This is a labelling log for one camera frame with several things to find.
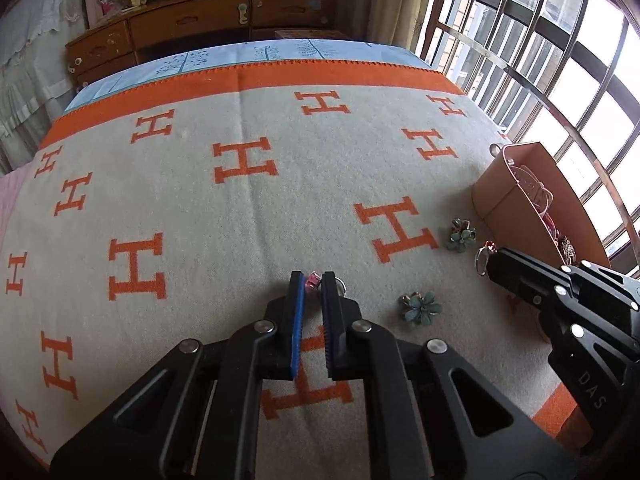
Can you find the metal window security bars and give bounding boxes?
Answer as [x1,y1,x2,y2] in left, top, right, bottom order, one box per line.
[416,0,639,277]

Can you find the wooden desk with drawers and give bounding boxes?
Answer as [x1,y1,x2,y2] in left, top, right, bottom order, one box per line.
[65,0,338,88]

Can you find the pink jewelry tray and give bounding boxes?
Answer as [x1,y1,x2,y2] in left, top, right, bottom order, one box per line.
[472,143,610,268]

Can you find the silver ring pink stone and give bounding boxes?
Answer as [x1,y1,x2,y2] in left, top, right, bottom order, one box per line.
[304,272,347,297]

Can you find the silver ring red stone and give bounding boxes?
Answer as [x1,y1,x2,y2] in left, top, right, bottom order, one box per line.
[474,240,497,276]

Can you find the orange grey H-pattern blanket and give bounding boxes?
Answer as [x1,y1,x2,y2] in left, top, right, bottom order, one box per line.
[1,61,575,479]

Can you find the white lace furniture cover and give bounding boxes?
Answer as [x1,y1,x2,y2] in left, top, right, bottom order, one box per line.
[1,0,86,174]

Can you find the light blue printed bedsheet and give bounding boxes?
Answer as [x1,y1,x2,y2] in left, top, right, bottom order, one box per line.
[65,39,430,113]

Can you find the pink bedsheet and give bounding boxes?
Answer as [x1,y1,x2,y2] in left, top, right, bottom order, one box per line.
[0,165,30,244]

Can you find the blue flower gold earring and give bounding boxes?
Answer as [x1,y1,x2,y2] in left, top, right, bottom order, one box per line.
[446,218,477,252]

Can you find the pink smart band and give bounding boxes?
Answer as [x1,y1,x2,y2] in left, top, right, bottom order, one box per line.
[508,158,553,216]

